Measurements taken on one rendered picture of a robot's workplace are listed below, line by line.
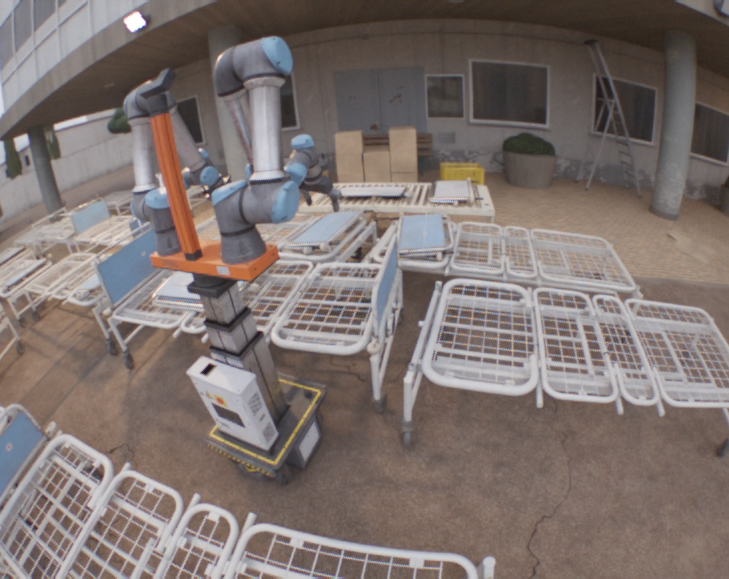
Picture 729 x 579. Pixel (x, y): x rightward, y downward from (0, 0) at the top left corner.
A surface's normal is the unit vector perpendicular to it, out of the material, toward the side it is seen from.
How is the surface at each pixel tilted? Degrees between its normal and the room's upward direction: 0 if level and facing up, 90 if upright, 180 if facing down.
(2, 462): 90
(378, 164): 90
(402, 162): 90
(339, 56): 90
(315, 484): 0
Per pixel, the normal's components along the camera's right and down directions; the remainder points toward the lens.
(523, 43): -0.21, 0.53
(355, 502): -0.07, -0.85
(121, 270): 0.97, 0.06
